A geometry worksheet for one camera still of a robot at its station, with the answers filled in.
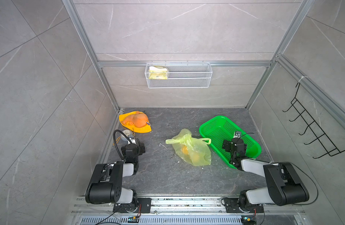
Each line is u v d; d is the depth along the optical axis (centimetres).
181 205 75
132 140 81
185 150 78
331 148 59
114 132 71
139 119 101
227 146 86
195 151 77
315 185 65
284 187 44
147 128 105
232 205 73
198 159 84
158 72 87
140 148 76
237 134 80
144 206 73
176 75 101
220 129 106
